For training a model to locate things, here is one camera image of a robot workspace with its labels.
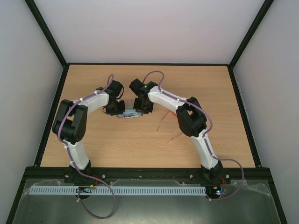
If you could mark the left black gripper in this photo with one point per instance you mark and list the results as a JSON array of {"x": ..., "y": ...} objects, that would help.
[{"x": 121, "y": 110}]

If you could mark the metal base plate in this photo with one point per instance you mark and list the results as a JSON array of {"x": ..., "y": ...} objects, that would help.
[{"x": 248, "y": 202}]

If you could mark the blue cleaning cloth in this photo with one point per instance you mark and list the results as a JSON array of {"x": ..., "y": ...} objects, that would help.
[{"x": 129, "y": 113}]

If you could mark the orange transparent sunglasses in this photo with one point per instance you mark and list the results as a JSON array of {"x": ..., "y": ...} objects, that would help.
[{"x": 168, "y": 124}]

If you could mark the light blue slotted cable duct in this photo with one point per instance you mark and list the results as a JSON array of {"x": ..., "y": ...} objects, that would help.
[{"x": 118, "y": 191}]

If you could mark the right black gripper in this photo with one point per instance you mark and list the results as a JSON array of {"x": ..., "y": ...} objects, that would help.
[{"x": 145, "y": 107}]

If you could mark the striped newspaper print glasses case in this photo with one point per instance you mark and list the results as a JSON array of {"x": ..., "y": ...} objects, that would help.
[{"x": 129, "y": 104}]

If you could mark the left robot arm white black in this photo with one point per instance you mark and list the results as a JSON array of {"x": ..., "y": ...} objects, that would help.
[{"x": 70, "y": 126}]

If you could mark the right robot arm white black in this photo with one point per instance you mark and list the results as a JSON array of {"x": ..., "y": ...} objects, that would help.
[{"x": 191, "y": 120}]

